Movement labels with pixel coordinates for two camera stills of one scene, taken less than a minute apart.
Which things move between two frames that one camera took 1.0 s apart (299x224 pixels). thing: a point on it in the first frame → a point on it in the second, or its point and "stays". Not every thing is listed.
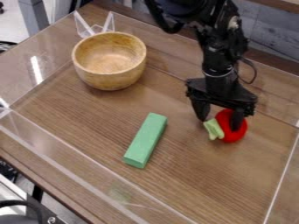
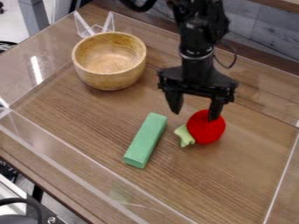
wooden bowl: [109, 59] stays
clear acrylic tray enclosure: [102, 131] stays
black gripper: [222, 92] → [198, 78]
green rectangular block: [141, 150] stays
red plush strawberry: [225, 119] → [206, 131]
